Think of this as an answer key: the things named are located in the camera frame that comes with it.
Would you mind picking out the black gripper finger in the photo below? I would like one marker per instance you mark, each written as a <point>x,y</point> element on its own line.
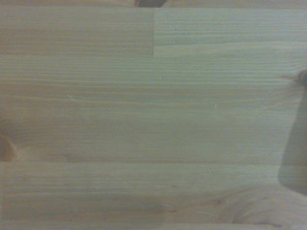
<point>296,158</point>

